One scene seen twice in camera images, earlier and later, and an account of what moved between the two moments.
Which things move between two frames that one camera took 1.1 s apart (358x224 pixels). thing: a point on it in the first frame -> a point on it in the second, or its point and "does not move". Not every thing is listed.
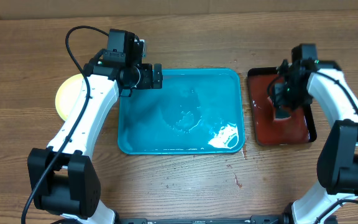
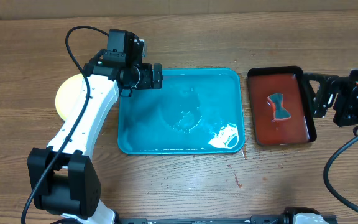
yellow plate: (66, 95) does not move
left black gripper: (147, 81) does not move
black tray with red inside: (299, 127) does not move
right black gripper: (280, 98) -> (345, 88)
